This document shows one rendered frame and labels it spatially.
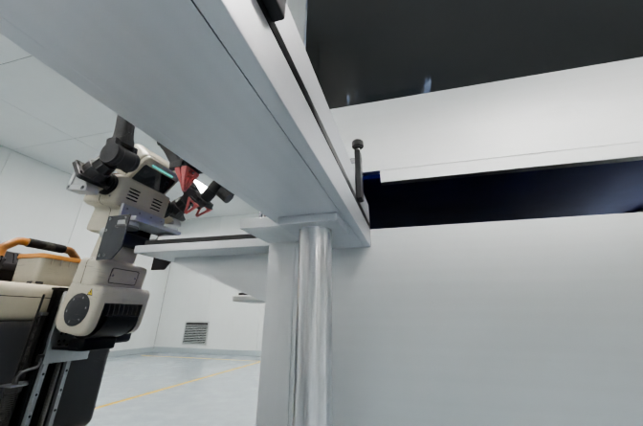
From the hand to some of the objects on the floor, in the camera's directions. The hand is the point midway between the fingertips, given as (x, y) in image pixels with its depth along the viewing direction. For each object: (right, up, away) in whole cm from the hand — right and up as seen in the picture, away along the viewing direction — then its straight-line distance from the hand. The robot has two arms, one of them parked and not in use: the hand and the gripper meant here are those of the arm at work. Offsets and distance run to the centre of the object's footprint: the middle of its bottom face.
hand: (184, 189), depth 99 cm
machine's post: (+36, -92, -62) cm, 116 cm away
